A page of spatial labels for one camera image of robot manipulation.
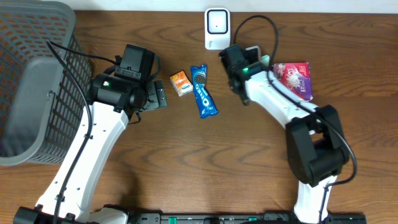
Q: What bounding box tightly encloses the grey plastic mesh basket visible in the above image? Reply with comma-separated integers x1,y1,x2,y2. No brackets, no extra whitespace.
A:
1,1,91,166

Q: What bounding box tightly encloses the purple snack box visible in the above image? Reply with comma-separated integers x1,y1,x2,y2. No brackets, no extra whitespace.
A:
273,62,313,101

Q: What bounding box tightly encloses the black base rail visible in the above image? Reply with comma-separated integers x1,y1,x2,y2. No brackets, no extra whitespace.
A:
127,212,367,224

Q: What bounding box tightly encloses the blue Oreo cookie pack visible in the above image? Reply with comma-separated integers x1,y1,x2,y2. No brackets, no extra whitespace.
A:
190,64,219,119

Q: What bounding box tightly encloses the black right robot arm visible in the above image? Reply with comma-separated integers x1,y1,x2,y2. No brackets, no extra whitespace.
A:
219,45,349,223

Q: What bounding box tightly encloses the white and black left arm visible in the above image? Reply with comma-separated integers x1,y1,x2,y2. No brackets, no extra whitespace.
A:
13,73,167,224

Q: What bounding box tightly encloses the mint green snack packet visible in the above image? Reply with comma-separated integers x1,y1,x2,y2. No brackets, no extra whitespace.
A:
260,55,270,67

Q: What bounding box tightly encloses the small orange snack box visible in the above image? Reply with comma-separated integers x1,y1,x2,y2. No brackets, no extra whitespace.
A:
170,71,193,96

